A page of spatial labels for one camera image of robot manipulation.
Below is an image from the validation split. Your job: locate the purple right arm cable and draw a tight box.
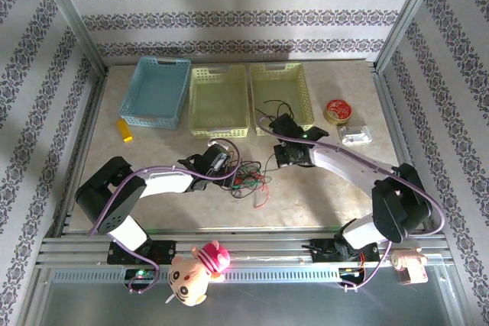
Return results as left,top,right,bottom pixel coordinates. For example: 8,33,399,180
258,115,446,292

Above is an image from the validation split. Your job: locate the small white plastic box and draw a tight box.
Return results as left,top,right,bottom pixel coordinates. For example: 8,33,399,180
338,124,374,147

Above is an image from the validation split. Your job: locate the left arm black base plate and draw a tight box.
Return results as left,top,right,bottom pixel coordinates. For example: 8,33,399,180
107,240,178,266

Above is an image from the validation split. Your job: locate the blue plastic basket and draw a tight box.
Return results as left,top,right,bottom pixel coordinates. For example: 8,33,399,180
118,56,192,131

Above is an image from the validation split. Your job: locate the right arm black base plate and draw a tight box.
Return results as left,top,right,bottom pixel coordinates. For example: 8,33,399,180
301,237,381,266

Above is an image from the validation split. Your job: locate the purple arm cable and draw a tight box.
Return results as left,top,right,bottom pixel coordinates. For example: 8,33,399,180
88,137,241,296
258,115,446,292

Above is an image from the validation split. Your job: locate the thin red cable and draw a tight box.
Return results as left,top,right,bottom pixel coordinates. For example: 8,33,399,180
234,172,269,190
253,184,271,209

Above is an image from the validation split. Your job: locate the small yellow block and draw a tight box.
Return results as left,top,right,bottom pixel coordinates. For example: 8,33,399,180
116,118,134,143

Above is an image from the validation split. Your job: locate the small pink toy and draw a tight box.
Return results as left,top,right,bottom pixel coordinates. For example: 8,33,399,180
390,247,429,286

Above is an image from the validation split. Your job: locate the aluminium front frame rail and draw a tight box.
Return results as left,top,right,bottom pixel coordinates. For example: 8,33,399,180
36,234,454,266

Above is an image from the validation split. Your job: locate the slotted grey cable duct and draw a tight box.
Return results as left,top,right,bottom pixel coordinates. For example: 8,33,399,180
49,266,385,283

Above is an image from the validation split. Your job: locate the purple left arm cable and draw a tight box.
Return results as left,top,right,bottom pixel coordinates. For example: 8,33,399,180
88,137,241,296

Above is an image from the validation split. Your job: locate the yellow plastic basket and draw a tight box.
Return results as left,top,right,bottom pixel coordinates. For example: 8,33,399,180
249,62,316,137
188,65,251,140

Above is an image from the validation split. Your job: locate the thin black cable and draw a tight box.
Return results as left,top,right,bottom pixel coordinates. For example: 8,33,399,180
263,99,296,121
228,153,277,199

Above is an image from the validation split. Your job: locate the aluminium frame post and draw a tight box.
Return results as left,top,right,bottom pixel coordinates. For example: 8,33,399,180
373,0,446,71
32,0,108,77

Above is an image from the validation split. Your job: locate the round red gold tin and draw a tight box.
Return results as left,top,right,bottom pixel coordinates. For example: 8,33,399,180
324,98,355,126

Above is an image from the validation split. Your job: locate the plush toy with pink hat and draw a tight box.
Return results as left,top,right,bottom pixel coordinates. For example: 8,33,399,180
165,240,232,308

